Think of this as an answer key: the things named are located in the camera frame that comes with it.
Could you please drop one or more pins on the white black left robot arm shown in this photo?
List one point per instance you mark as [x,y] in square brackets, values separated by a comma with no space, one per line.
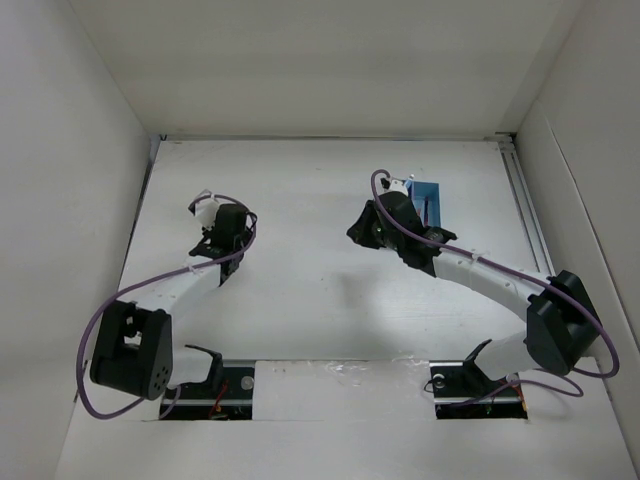
[134,352]

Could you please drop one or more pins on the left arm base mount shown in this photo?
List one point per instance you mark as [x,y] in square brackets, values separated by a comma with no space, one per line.
[204,386]

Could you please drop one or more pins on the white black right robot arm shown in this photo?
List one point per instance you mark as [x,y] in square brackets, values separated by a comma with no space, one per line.
[558,315]

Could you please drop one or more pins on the light blue storage bin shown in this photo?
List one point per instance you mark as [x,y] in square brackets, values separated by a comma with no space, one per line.
[418,191]

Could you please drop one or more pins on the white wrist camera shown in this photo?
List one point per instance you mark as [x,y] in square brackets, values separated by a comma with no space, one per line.
[394,184]
[204,207]

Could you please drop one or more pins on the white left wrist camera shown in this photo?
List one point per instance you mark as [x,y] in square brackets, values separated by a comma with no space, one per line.
[204,207]

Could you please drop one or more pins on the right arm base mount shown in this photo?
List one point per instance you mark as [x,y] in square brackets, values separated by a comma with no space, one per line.
[460,391]

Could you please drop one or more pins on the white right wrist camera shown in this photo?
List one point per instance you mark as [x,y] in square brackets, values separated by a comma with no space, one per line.
[394,184]

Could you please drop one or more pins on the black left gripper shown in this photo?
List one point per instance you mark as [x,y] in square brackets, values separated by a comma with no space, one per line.
[206,232]

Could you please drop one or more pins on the aluminium rail right edge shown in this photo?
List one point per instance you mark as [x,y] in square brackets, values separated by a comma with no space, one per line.
[524,204]

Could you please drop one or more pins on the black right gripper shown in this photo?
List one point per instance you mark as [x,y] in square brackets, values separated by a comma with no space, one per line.
[360,229]

